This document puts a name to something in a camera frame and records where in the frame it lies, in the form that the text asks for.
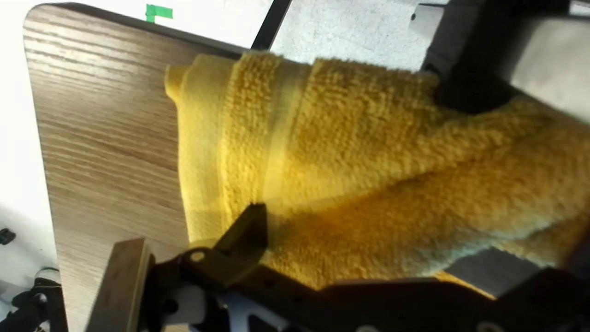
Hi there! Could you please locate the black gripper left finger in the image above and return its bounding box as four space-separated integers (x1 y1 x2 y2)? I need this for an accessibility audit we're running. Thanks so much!
153 201 291 292

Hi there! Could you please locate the black metal pole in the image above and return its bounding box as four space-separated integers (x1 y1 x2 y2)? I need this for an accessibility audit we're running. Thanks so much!
249 0 293 52

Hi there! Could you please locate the green floor tape mark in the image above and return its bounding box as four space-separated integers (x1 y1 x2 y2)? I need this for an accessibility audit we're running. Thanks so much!
144 4 175 26

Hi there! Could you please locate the yellow terry towel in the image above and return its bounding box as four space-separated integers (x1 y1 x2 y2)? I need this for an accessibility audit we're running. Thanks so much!
164 52 590 292

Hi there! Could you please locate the black camera stand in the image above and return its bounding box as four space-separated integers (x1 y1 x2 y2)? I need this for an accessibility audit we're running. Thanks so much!
420 0 590 126

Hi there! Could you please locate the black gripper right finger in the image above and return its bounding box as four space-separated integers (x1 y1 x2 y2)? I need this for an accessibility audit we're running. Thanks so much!
442 245 590 321

